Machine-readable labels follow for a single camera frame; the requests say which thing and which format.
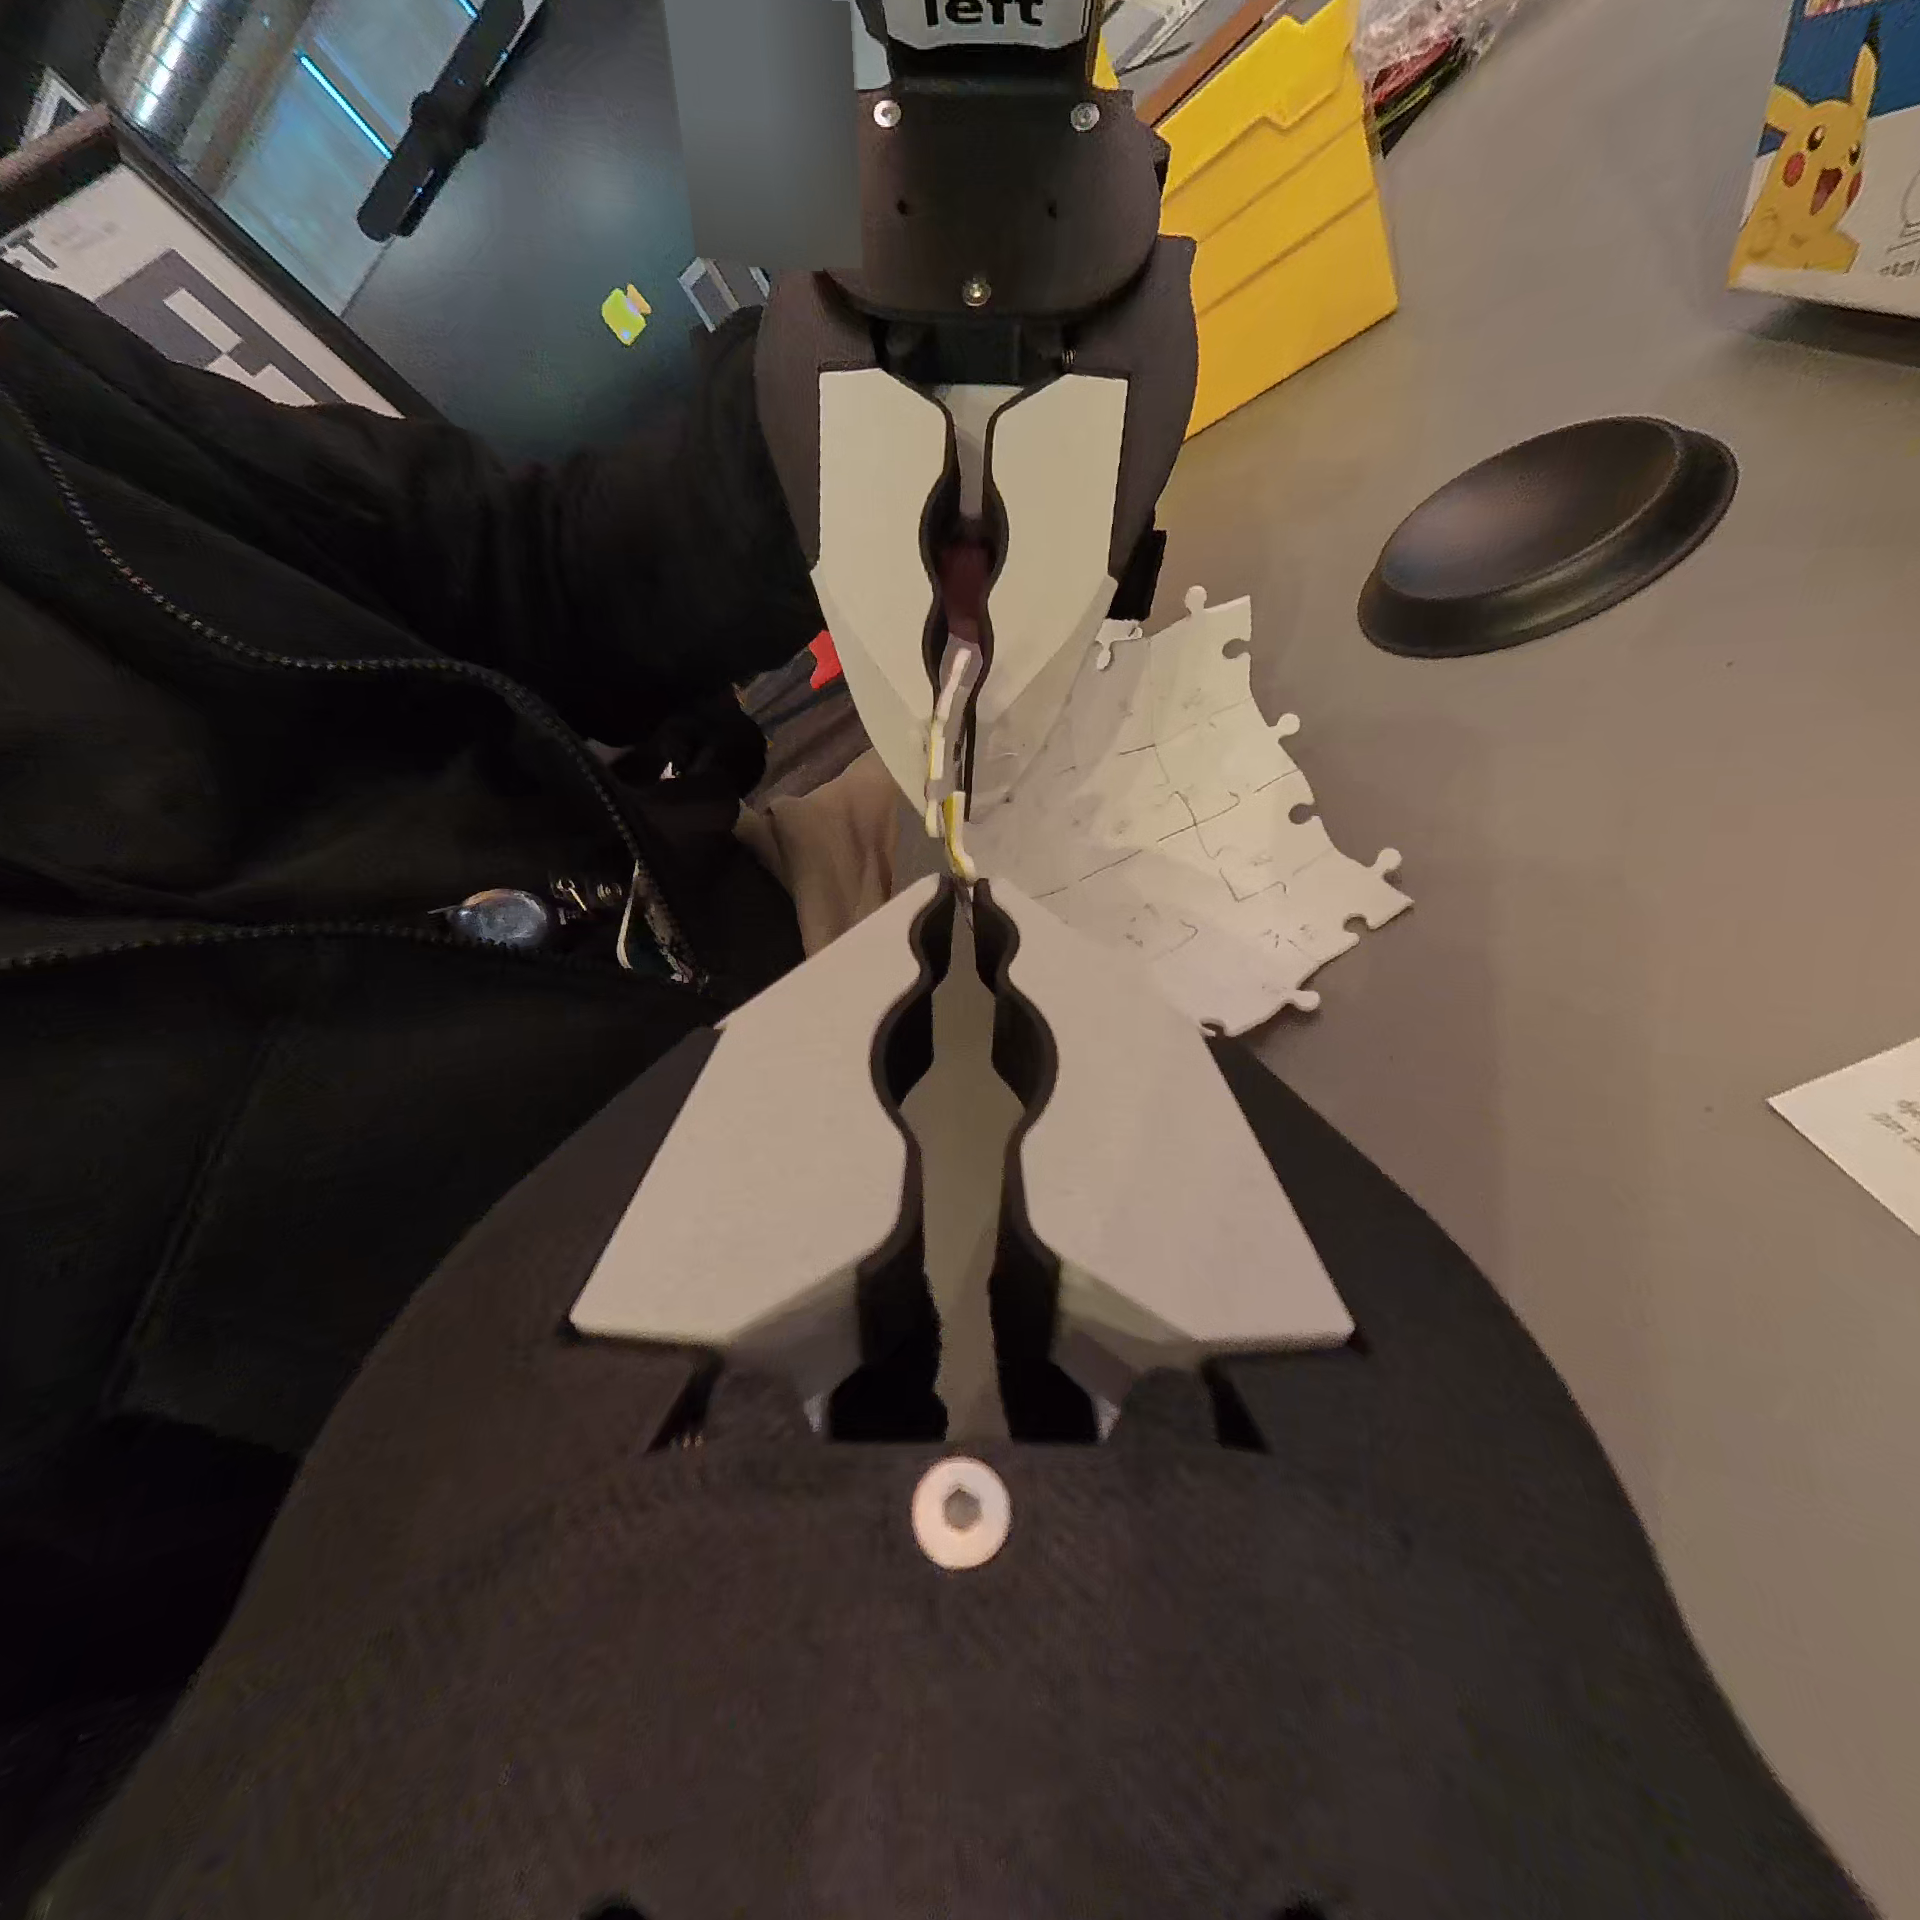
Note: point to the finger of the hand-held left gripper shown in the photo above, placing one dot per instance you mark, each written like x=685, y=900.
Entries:
x=1065, y=524
x=870, y=524

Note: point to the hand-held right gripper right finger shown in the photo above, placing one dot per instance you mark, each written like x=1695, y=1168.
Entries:
x=1170, y=1199

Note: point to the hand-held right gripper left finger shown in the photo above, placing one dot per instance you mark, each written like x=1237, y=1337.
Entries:
x=750, y=1170

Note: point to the person's left forearm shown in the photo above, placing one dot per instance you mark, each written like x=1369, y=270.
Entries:
x=630, y=569

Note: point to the joined white puzzle sheet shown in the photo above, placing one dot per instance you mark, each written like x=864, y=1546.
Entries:
x=1199, y=809

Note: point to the badge card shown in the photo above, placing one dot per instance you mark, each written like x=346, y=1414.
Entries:
x=660, y=930

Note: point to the yellow plastic box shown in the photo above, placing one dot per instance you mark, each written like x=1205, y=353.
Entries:
x=1274, y=225

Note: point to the yellow sticker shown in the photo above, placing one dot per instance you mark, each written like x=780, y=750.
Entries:
x=626, y=311

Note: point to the person's beige trouser leg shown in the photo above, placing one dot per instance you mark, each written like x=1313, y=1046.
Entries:
x=839, y=855

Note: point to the metal badge reel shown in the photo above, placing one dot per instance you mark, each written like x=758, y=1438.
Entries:
x=510, y=916

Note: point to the clear plastic bags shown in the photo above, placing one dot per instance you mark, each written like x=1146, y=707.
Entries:
x=1424, y=59

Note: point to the black round desk cap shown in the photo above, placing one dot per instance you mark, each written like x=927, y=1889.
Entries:
x=1544, y=540

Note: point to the person's black jacket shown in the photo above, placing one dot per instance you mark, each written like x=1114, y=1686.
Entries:
x=224, y=750

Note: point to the white paper sheet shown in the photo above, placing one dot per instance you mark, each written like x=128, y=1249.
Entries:
x=1867, y=1124

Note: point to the black and white sign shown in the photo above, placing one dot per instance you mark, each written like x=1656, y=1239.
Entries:
x=195, y=299

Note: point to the cartoon printed box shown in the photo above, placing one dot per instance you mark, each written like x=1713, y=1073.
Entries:
x=1821, y=165

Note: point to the grey metal frame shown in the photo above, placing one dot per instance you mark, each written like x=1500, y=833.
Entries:
x=727, y=292

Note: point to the silver duct pipe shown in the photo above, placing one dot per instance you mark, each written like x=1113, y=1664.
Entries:
x=195, y=59

